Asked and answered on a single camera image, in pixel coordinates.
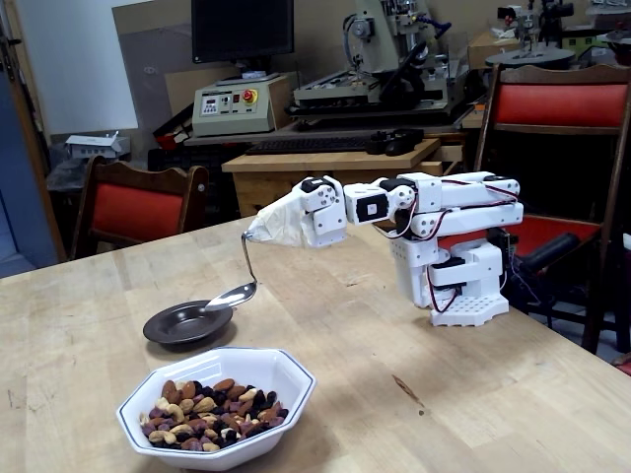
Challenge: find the wooden workbench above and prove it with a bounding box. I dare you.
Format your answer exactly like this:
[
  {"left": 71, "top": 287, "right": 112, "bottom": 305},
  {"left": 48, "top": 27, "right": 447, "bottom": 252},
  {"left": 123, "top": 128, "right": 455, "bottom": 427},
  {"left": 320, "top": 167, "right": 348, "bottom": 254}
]
[{"left": 221, "top": 136, "right": 467, "bottom": 218}]

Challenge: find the bent metal spoon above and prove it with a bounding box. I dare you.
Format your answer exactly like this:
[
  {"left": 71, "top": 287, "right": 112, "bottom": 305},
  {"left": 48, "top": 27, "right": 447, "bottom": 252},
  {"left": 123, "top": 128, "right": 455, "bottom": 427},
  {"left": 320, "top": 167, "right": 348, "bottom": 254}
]
[{"left": 204, "top": 231, "right": 261, "bottom": 314}]

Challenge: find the beige milling machine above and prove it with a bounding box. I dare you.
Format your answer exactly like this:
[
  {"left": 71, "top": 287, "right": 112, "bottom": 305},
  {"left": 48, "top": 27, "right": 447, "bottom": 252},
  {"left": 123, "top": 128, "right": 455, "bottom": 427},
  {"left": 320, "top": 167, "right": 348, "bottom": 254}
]
[{"left": 288, "top": 0, "right": 474, "bottom": 130}]

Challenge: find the blue door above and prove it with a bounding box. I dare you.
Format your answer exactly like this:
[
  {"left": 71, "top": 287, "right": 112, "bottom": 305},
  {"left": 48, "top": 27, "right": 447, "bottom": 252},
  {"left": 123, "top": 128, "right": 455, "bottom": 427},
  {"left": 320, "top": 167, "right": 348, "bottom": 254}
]
[{"left": 0, "top": 73, "right": 58, "bottom": 277}]

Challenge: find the small wooden chair red cushion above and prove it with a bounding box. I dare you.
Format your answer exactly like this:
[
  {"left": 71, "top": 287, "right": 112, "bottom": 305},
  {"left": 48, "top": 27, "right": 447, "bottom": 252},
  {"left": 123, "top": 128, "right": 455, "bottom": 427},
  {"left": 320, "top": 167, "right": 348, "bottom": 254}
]
[{"left": 68, "top": 155, "right": 211, "bottom": 260}]

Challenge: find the beige masking tape wrap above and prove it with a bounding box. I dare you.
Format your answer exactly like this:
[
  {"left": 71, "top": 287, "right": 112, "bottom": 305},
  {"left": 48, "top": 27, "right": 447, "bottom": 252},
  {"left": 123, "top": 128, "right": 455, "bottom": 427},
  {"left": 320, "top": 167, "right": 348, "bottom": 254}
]
[{"left": 245, "top": 194, "right": 310, "bottom": 247}]

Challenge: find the white model house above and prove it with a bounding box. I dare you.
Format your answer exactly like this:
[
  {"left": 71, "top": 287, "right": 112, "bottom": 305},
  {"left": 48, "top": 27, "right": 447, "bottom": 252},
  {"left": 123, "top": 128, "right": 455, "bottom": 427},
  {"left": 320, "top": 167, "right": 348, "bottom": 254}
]
[{"left": 64, "top": 130, "right": 132, "bottom": 162}]

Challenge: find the brown cardboard box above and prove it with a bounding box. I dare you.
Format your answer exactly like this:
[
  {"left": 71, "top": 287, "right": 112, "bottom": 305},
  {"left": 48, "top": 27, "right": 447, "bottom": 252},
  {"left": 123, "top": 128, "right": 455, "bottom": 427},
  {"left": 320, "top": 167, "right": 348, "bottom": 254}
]
[{"left": 466, "top": 30, "right": 524, "bottom": 70}]

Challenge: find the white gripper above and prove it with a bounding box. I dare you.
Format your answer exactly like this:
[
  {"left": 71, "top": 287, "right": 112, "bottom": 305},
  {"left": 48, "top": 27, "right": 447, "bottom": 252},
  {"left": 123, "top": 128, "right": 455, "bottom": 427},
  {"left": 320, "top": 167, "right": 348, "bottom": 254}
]
[{"left": 293, "top": 175, "right": 347, "bottom": 248}]

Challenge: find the round table scroll saw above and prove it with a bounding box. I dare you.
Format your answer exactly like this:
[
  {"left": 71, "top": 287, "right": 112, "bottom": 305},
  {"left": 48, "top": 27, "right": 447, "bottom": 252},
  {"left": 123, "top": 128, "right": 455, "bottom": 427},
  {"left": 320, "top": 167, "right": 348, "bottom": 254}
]
[{"left": 485, "top": 4, "right": 578, "bottom": 68}]

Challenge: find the dark brown saucer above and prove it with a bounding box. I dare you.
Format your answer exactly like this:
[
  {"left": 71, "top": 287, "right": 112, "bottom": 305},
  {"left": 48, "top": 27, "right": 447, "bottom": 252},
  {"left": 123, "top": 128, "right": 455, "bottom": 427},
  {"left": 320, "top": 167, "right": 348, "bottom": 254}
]
[{"left": 142, "top": 299, "right": 237, "bottom": 346}]

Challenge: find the black plastic device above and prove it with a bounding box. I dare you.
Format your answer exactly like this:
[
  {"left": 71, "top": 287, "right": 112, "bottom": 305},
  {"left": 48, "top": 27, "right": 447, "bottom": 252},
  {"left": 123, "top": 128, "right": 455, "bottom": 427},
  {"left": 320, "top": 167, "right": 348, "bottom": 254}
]
[{"left": 367, "top": 128, "right": 425, "bottom": 154}]

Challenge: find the grey fibreboard panel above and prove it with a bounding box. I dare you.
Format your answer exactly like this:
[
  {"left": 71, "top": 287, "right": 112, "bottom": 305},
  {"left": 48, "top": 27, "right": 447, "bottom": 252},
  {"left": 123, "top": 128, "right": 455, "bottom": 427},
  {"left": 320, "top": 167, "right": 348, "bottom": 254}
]
[{"left": 111, "top": 3, "right": 196, "bottom": 134}]

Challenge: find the black keyboard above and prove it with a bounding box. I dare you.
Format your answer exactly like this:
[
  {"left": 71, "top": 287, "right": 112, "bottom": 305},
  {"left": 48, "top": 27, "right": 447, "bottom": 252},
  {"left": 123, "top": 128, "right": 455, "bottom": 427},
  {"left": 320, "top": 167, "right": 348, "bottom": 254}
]
[{"left": 245, "top": 136, "right": 376, "bottom": 157}]

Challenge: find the large wooden chair red cushion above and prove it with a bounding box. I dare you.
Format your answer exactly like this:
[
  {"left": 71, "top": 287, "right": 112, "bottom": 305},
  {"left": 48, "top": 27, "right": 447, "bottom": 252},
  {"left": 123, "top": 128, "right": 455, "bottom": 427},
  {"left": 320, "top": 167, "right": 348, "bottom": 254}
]
[{"left": 472, "top": 62, "right": 631, "bottom": 354}]

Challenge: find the black computer mouse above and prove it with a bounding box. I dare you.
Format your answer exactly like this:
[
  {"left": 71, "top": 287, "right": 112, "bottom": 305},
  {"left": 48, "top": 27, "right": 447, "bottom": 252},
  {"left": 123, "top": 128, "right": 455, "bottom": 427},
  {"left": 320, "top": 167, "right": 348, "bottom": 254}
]
[{"left": 386, "top": 139, "right": 420, "bottom": 158}]

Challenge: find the black computer monitor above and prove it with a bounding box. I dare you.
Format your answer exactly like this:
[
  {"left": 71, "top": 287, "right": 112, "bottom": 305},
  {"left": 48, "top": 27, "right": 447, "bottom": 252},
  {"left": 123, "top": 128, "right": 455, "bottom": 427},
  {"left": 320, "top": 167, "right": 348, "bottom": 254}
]
[{"left": 190, "top": 0, "right": 296, "bottom": 80}]

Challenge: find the black cylinder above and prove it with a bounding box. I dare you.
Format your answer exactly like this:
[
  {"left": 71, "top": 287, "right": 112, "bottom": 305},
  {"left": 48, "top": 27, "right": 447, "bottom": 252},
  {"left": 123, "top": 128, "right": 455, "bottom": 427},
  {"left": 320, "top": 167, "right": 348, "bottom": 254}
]
[{"left": 525, "top": 232, "right": 581, "bottom": 272}]

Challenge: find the robot circuit board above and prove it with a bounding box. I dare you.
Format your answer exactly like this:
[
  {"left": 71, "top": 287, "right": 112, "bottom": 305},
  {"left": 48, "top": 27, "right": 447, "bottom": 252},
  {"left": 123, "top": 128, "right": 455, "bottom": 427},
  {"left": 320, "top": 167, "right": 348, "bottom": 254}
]
[{"left": 497, "top": 227, "right": 520, "bottom": 257}]

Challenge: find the beige control box red button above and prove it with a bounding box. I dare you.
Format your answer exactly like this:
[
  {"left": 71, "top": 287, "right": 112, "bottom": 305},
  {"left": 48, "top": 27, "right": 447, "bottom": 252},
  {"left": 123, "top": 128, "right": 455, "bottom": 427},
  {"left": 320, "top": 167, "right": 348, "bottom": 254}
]
[{"left": 191, "top": 73, "right": 292, "bottom": 138}]

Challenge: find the white octagonal bowl blue rim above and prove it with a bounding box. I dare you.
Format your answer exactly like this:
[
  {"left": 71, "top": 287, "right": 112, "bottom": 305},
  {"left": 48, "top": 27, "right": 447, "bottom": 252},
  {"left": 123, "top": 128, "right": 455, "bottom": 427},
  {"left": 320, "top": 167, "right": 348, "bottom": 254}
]
[{"left": 115, "top": 346, "right": 316, "bottom": 472}]

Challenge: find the mixed nuts and raisins pile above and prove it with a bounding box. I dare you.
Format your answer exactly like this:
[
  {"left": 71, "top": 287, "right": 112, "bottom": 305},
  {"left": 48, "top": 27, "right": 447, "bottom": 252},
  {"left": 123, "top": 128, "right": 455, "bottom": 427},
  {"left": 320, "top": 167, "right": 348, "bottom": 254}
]
[{"left": 138, "top": 377, "right": 290, "bottom": 452}]

